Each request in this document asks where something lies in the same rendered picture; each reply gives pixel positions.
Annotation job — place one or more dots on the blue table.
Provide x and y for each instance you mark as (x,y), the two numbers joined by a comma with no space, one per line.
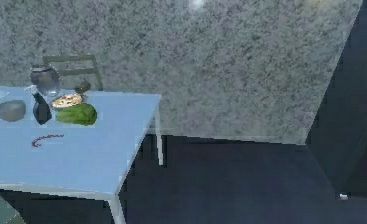
(91,160)

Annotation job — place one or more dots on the small brown cup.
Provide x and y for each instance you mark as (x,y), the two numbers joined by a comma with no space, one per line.
(82,86)

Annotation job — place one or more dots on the grey-green wooden chair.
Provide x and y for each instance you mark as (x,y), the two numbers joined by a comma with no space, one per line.
(78,66)

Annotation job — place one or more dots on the dark red curved utensil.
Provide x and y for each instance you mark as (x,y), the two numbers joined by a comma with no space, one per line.
(44,138)

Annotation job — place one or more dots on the dark glass bottle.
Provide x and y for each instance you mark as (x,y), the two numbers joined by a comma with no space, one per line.
(41,110)

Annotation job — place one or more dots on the grey metal kettle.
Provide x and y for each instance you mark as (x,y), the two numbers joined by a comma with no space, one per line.
(45,80)

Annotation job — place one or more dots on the grey bowl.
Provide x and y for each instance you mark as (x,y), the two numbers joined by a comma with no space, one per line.
(10,110)

